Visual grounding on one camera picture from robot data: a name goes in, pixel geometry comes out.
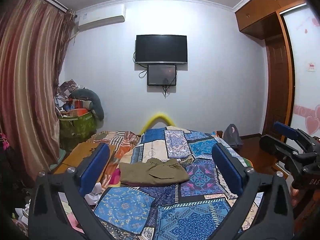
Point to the brown wooden door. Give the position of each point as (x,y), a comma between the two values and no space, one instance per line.
(280,75)

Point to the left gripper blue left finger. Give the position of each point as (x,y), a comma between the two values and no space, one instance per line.
(47,218)

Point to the grey plush toy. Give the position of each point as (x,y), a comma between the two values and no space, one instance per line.
(89,95)

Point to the clutter pile of papers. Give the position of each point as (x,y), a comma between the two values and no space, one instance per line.
(63,100)

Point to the wall switch with sticker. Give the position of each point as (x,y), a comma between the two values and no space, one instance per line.
(311,67)

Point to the striped red gold curtain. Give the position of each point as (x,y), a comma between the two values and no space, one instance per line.
(34,41)

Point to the black wall television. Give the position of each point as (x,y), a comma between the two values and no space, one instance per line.
(161,49)

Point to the striped orange bedsheet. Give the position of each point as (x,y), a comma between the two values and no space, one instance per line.
(122,142)

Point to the small black wall monitor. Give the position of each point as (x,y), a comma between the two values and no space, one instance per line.
(161,75)

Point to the grey backpack on floor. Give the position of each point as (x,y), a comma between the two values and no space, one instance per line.
(232,138)

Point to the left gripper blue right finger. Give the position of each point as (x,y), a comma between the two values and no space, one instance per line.
(274,218)

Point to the patchwork blue bed quilt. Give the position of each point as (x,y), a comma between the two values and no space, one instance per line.
(189,210)

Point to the pink folded garment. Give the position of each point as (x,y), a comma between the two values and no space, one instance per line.
(115,179)

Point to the pink heart wall sticker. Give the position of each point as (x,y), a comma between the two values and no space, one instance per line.
(311,117)

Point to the white air conditioner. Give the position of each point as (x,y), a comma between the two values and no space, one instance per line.
(101,17)

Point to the olive green shorts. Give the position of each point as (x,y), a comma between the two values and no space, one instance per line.
(153,173)

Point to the wooden lap desk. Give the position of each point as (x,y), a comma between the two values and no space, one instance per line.
(77,155)

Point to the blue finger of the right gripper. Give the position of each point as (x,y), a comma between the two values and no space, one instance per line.
(279,149)
(302,139)

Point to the yellow curved headboard cushion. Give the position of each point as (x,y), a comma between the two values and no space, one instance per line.
(158,117)

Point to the wooden overhead cabinet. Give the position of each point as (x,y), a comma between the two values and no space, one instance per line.
(258,18)

